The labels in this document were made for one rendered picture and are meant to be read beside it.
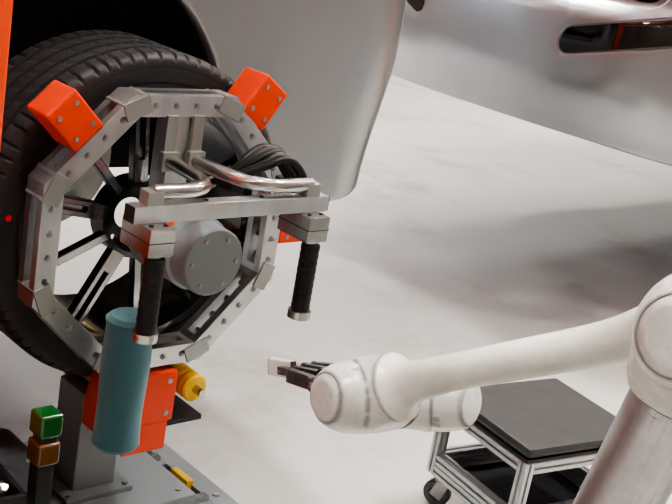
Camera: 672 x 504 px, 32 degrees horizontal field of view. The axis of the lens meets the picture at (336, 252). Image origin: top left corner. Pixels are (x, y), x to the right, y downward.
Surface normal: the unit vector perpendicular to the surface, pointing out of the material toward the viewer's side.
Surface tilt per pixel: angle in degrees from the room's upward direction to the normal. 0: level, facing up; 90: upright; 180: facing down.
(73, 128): 90
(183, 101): 90
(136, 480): 0
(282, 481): 0
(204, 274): 90
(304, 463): 0
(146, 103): 90
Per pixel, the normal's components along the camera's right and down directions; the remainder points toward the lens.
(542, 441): 0.17, -0.94
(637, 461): -0.43, 0.24
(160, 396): 0.65, 0.33
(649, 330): -0.54, 0.04
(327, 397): -0.79, -0.04
